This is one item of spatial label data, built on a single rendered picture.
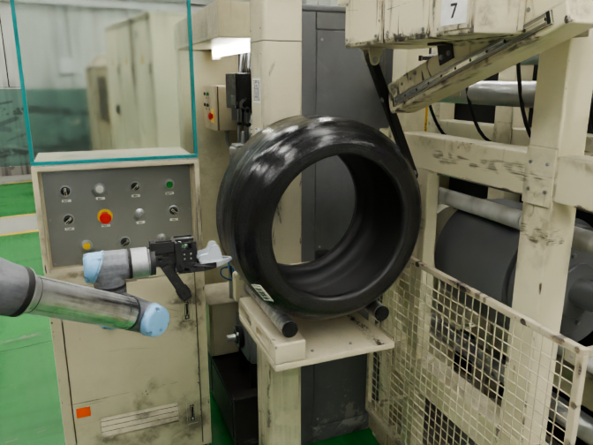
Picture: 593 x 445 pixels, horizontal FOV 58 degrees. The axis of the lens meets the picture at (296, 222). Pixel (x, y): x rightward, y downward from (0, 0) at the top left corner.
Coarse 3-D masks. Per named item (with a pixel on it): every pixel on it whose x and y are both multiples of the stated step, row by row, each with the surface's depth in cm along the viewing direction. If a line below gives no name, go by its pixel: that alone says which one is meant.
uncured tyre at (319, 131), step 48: (288, 144) 133; (336, 144) 135; (384, 144) 141; (240, 192) 134; (384, 192) 169; (240, 240) 134; (384, 240) 168; (288, 288) 139; (336, 288) 167; (384, 288) 151
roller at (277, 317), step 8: (248, 288) 171; (256, 296) 164; (264, 304) 157; (272, 312) 151; (280, 312) 149; (272, 320) 150; (280, 320) 146; (288, 320) 144; (280, 328) 144; (288, 328) 143; (296, 328) 144; (288, 336) 143
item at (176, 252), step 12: (168, 240) 136; (180, 240) 138; (192, 240) 139; (156, 252) 134; (168, 252) 135; (180, 252) 134; (192, 252) 137; (156, 264) 135; (168, 264) 136; (180, 264) 135; (192, 264) 137
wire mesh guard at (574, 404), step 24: (432, 288) 162; (456, 288) 150; (408, 312) 176; (456, 312) 152; (504, 312) 133; (408, 336) 178; (432, 336) 164; (552, 336) 120; (480, 360) 145; (576, 360) 114; (456, 384) 156; (480, 384) 145; (552, 384) 122; (576, 384) 115; (504, 408) 137; (576, 408) 116; (456, 432) 158; (552, 432) 123; (576, 432) 118
